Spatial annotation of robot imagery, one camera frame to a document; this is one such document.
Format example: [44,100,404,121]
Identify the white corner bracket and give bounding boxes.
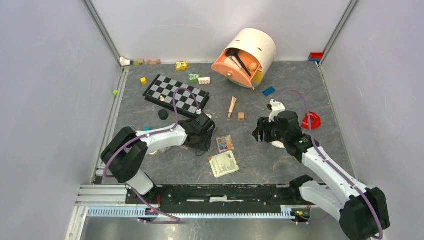
[119,56,132,67]

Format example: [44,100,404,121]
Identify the wooden arch block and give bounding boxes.
[146,59,161,65]

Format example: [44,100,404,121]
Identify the wooden handled makeup tool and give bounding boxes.
[227,96,237,119]

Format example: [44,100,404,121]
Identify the red plastic toy piece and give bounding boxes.
[301,112,322,130]

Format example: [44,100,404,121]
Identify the small wooden cube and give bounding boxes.
[237,112,246,121]

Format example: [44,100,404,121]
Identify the black makeup brush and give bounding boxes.
[226,48,252,77]

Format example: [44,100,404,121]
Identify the orange top drawer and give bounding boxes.
[211,49,265,89]

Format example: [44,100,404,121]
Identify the green number block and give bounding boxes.
[188,73,201,83]

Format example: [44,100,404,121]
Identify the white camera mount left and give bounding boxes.
[196,109,212,119]

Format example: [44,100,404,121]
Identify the white gold oval case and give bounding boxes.
[271,141,285,149]

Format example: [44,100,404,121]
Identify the red blue brick stack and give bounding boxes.
[308,52,324,62]

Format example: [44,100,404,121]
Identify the black tweezers with loop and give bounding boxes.
[195,126,217,157]

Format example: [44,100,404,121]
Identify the white lego brick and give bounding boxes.
[198,77,211,85]

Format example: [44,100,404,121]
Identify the white paper sachet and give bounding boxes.
[208,150,239,178]

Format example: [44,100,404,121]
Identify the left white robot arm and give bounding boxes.
[100,113,216,204]

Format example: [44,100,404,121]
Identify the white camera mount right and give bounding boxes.
[267,99,286,123]

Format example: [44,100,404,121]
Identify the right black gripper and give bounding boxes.
[251,116,288,144]

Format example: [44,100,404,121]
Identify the yellow owl toy block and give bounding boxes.
[175,61,188,71]

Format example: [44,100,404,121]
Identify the colourful eyeshadow palette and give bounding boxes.
[216,135,234,153]

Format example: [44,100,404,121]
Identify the black round cap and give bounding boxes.
[158,109,169,121]

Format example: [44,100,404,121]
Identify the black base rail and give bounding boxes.
[143,184,313,214]

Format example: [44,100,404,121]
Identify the small orange sponge ball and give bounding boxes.
[247,62,259,72]

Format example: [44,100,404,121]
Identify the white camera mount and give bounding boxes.
[267,99,286,123]
[196,109,212,119]

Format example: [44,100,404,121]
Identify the yellow small cube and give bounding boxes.
[140,77,148,85]

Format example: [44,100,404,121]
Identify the cream round drawer cabinet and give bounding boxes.
[218,28,277,75]

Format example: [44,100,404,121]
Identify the blue lego brick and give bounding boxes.
[262,86,276,97]

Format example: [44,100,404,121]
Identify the black white checkerboard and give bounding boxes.
[143,74,210,119]

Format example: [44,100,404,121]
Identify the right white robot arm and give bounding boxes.
[252,111,391,240]

